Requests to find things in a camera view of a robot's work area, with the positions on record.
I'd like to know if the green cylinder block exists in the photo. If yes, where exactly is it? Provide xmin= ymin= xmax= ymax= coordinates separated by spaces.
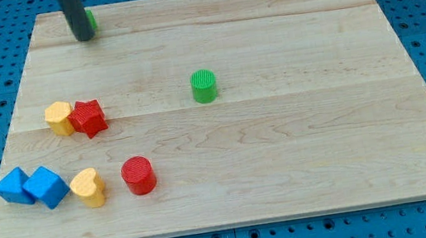
xmin=190 ymin=69 xmax=218 ymax=104

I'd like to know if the red cylinder block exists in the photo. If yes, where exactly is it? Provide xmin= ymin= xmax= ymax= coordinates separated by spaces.
xmin=121 ymin=156 xmax=157 ymax=196

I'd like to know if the red star block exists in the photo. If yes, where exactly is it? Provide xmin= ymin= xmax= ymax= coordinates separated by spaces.
xmin=68 ymin=99 xmax=108 ymax=139

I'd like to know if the yellow heart block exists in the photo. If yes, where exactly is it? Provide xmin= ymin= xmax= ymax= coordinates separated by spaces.
xmin=69 ymin=168 xmax=106 ymax=208

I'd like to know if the yellow hexagon block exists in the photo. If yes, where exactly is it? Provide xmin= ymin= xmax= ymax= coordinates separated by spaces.
xmin=44 ymin=101 xmax=74 ymax=136

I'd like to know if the green block behind rod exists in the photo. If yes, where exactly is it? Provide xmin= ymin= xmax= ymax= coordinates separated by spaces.
xmin=85 ymin=10 xmax=98 ymax=31

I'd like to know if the blue cube block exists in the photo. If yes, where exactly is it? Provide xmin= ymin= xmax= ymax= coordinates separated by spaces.
xmin=22 ymin=166 xmax=70 ymax=209

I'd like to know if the blue triangle block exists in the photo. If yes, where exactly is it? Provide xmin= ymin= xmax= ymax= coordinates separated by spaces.
xmin=0 ymin=167 xmax=36 ymax=205

